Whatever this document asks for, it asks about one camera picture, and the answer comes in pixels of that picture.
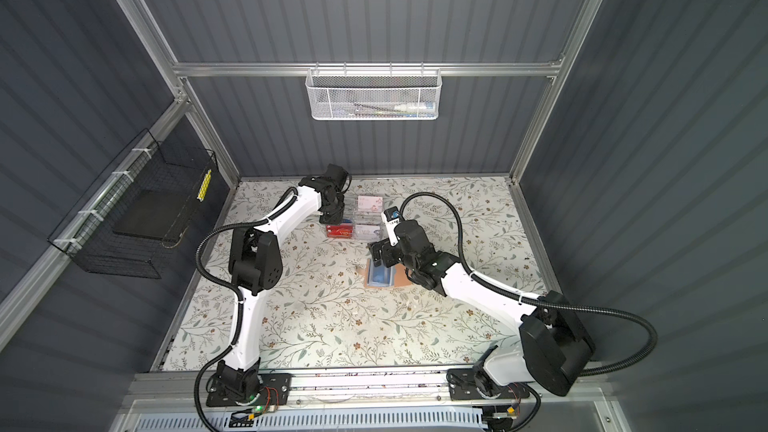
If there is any pink leather card holder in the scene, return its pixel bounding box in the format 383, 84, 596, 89
360, 259, 412, 289

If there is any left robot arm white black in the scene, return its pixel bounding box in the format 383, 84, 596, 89
215, 164, 351, 404

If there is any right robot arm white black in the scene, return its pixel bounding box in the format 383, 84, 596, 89
368, 220, 595, 398

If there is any white card in organizer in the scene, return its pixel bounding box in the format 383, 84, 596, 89
353, 224, 382, 242

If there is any pink card in organizer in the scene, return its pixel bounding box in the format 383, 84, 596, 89
357, 195, 384, 214

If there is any clear acrylic card organizer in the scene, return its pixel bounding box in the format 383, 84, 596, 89
341, 195, 385, 240

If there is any red card in organizer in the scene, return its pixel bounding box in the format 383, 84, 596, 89
325, 224, 354, 239

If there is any white tube in basket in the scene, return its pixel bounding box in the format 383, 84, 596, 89
393, 102, 438, 118

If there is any yellow tag on basket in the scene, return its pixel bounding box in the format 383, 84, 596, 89
196, 169, 212, 202

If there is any black pad in basket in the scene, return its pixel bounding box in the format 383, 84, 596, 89
113, 190, 186, 240

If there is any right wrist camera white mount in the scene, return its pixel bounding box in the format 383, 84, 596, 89
381, 206, 401, 246

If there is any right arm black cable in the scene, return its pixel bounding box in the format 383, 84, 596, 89
398, 191, 659, 378

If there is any white wire mesh basket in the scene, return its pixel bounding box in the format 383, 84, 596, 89
305, 69, 443, 121

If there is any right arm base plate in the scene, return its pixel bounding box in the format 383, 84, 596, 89
446, 367, 531, 402

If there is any white perforated cable duct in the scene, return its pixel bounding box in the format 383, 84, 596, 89
133, 406, 487, 432

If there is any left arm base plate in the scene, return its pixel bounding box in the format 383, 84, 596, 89
205, 371, 293, 408

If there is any aluminium front rail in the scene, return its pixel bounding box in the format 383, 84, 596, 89
122, 362, 613, 414

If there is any black wire mesh basket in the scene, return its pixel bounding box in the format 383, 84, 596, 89
48, 134, 218, 279

